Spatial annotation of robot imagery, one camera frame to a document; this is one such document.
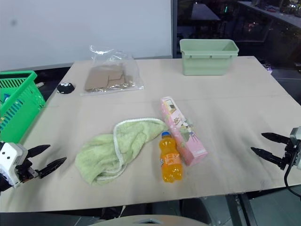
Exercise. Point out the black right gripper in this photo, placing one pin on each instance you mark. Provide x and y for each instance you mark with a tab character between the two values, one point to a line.
288	155

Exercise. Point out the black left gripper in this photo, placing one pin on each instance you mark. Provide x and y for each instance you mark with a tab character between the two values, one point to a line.
23	170

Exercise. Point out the green plastic basket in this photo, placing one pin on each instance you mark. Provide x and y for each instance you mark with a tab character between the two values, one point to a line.
19	106

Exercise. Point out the small grey metal part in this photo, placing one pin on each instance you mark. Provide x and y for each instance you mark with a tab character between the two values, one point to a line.
39	84

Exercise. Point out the light green towel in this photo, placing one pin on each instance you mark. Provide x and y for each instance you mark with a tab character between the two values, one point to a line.
110	150

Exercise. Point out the black round toy with eyes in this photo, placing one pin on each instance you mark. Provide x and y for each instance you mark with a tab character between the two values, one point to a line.
65	88

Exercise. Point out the pink printed carton box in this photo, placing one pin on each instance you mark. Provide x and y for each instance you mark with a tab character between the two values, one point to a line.
183	131

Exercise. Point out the orange soda bottle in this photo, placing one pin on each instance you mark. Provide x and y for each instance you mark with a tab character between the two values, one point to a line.
169	162

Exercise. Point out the clear bag with cardboard pieces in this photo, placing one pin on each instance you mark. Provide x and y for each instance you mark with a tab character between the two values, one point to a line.
110	75

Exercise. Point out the pale green plastic bin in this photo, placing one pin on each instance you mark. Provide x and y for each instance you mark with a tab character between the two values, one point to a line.
206	61

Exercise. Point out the grey rounded shape below table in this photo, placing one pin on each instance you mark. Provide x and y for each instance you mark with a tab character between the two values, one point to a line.
150	220

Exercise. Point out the dark metal table frame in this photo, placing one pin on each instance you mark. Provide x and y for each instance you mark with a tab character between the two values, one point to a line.
237	209

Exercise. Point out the dark window frame post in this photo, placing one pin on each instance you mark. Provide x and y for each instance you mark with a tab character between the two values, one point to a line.
174	28

